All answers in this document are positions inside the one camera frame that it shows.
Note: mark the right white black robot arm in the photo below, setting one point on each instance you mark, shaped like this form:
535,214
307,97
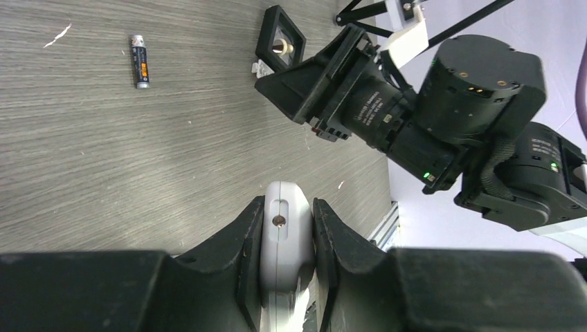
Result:
470,122

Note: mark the white remote control back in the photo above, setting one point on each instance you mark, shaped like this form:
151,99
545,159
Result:
287,257

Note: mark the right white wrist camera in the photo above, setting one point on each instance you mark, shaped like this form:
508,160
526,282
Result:
410,36

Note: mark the black square display box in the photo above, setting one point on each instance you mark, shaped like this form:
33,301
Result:
281,44

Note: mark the AAA battery near car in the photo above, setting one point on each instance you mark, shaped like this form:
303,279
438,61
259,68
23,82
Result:
139,56

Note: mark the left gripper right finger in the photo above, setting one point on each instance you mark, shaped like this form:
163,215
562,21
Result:
363,288

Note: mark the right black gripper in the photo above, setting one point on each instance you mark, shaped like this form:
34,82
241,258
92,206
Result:
346,89

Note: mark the aluminium corner frame rail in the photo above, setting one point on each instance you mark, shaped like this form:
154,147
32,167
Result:
386,234

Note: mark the black perforated music stand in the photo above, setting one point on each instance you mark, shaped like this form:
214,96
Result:
353,14

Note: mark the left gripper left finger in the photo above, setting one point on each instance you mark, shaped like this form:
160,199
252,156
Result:
212,287

